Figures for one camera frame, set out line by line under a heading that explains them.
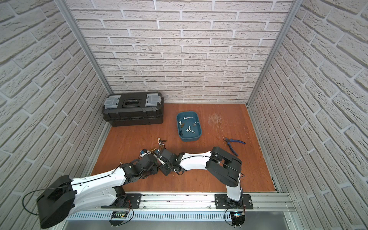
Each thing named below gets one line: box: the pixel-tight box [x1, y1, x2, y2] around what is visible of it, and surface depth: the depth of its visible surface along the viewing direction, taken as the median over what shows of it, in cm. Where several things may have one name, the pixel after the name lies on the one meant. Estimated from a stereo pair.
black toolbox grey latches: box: [102, 91, 165, 127], surface depth 97 cm
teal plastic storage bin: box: [176, 111, 203, 142], surface depth 106 cm
